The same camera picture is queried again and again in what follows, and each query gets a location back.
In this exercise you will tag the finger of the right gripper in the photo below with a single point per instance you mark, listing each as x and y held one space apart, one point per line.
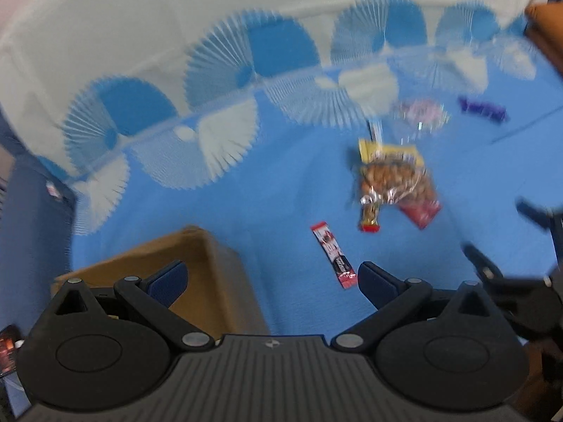
541 217
485 269

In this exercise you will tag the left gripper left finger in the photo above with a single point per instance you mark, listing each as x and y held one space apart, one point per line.
148 300

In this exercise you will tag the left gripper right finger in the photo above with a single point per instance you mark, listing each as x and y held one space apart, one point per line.
395 302

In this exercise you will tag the red white snack stick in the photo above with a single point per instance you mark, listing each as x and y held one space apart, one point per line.
340 264

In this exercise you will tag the red snack packet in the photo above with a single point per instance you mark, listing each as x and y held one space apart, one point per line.
421 209

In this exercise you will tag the mixed nuts bag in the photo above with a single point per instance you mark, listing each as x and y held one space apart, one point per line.
395 182

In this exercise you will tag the purple chocolate bar wrapper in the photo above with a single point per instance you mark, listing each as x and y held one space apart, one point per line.
490 111

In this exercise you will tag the clear candy bag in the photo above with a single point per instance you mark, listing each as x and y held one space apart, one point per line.
417 118

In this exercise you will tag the small red candy bar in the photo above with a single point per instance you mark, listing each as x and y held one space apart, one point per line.
370 217

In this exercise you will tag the yellow snack bar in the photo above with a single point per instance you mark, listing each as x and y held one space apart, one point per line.
372 151

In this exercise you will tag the brown cardboard box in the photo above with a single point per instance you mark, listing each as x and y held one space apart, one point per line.
209 288

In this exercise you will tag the blue denim sofa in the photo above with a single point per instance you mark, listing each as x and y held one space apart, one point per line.
37 211

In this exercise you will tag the smartphone with lit screen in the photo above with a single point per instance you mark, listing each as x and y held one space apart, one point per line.
11 340

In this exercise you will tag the orange cushion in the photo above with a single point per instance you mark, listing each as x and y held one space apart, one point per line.
544 29

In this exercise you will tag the blue fan-pattern sofa cover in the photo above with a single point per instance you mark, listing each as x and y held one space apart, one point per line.
243 117

